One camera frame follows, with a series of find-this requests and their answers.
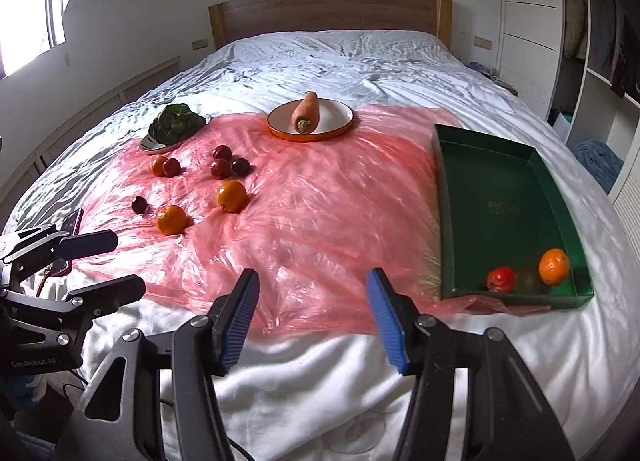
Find wall socket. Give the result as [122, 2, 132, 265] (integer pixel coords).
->
[191, 38, 208, 50]
[473, 36, 492, 50]

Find orange rimmed white dish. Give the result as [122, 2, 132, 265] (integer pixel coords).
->
[267, 98, 355, 142]

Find window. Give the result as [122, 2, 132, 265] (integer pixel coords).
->
[0, 0, 101, 80]

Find orange carrot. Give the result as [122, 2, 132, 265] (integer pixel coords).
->
[291, 91, 320, 135]

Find mandarin orange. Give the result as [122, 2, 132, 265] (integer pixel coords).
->
[538, 247, 570, 287]

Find bedside table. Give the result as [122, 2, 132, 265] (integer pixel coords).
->
[483, 74, 518, 97]

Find dark green leafy vegetable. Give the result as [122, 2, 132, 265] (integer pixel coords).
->
[149, 103, 206, 146]

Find black cable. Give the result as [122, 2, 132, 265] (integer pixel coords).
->
[159, 397, 256, 461]

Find hanging dark clothes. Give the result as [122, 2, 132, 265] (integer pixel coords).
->
[563, 0, 639, 99]

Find large orange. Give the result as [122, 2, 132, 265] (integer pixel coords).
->
[155, 205, 190, 236]

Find white wardrobe with shelves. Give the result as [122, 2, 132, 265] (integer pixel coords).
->
[497, 0, 639, 244]

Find green rectangular tray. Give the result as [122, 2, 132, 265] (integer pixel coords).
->
[433, 125, 594, 309]

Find dark plum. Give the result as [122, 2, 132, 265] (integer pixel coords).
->
[231, 158, 253, 177]
[130, 196, 149, 215]

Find pink plastic sheet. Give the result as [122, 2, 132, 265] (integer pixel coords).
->
[64, 103, 551, 340]

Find blue gloved left hand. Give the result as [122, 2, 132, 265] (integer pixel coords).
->
[0, 374, 47, 415]

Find patterned plate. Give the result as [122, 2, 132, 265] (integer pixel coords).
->
[141, 113, 206, 151]

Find white bed duvet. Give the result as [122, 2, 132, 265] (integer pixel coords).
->
[6, 31, 639, 460]

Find wall socket left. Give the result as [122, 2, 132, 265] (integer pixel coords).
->
[191, 38, 208, 50]

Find smooth orange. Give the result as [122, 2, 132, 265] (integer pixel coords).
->
[216, 180, 248, 213]

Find blue cloth on floor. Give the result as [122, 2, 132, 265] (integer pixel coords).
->
[574, 139, 624, 193]

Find wooden headboard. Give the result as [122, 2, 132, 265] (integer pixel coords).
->
[208, 0, 454, 49]

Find red apple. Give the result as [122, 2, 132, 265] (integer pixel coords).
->
[486, 266, 518, 293]

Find wall socket right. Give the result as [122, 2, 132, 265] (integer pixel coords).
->
[473, 36, 492, 50]

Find red plum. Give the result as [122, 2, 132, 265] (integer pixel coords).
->
[162, 158, 182, 177]
[212, 144, 232, 162]
[209, 158, 233, 180]

